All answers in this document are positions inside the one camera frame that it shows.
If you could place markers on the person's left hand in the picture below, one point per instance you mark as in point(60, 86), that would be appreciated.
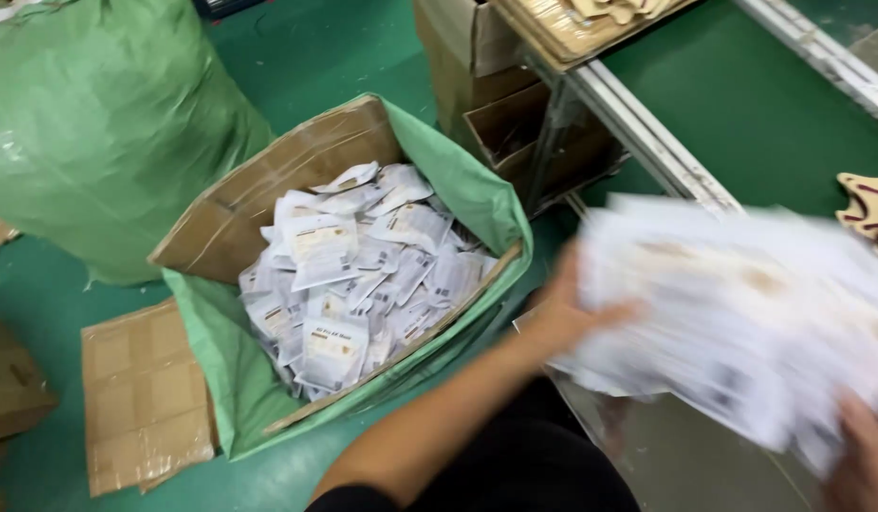
point(558, 313)

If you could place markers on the person's right hand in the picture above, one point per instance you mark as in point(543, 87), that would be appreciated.
point(862, 462)

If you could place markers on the stack of white packets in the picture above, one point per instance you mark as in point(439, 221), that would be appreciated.
point(737, 313)

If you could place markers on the pile of white packets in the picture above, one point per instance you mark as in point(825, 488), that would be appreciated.
point(357, 274)

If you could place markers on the cardboard box with green liner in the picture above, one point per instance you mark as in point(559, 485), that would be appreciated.
point(339, 277)

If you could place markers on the open empty cardboard box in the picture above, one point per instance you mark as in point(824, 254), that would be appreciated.
point(496, 92)

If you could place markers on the wooden cutout piece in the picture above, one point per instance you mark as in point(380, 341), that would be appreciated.
point(869, 210)

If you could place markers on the wrapped stack of wooden boards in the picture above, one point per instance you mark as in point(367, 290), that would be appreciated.
point(574, 25)

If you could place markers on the flat taped cardboard sheet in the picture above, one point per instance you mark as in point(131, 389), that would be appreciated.
point(143, 402)

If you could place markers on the large green plastic sack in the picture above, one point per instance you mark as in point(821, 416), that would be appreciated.
point(101, 128)

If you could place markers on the brown cardboard carton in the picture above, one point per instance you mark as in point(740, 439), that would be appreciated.
point(8, 384)

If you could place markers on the aluminium table frame rail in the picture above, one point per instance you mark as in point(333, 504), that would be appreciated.
point(645, 135)

